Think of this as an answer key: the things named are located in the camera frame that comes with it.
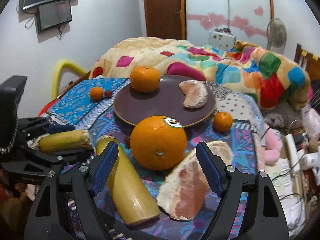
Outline small mandarin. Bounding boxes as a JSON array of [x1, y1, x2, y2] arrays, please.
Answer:
[[213, 112, 233, 132], [89, 87, 104, 101]]

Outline large orange with sticker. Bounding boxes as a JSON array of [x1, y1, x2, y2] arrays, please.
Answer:
[[130, 115, 188, 171]]

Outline pomelo segment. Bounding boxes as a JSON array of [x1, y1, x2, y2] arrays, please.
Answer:
[[156, 140, 234, 222], [178, 80, 208, 109]]

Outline dark red grape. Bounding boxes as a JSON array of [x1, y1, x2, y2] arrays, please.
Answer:
[[104, 90, 113, 99]]

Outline yellow foam tube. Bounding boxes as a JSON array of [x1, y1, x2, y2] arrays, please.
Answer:
[[51, 60, 87, 100]]

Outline blue patterned cloth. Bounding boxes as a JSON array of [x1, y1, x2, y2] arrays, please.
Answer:
[[41, 75, 130, 129]]

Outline pink plush toy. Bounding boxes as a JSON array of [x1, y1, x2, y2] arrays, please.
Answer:
[[264, 124, 283, 165]]

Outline dark purple round plate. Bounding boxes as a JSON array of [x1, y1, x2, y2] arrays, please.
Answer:
[[113, 75, 216, 128]]

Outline white dotted cloth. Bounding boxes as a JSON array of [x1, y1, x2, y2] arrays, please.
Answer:
[[203, 81, 264, 127]]

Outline colourful patchwork quilt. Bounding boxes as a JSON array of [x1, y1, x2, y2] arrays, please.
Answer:
[[89, 37, 310, 110]]

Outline wooden bed headboard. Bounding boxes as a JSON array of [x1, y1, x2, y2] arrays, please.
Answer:
[[294, 44, 320, 81]]

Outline brown wooden door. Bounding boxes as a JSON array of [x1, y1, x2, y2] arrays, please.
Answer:
[[143, 0, 187, 40]]

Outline standing electric fan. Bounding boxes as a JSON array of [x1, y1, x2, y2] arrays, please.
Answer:
[[266, 18, 287, 54]]

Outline white device box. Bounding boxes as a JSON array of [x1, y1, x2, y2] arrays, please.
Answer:
[[208, 28, 236, 50]]

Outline frosted heart wardrobe doors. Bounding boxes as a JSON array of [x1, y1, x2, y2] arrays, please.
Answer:
[[185, 0, 271, 48]]

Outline small wall monitor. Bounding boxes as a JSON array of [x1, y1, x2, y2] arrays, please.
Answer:
[[35, 0, 72, 33]]

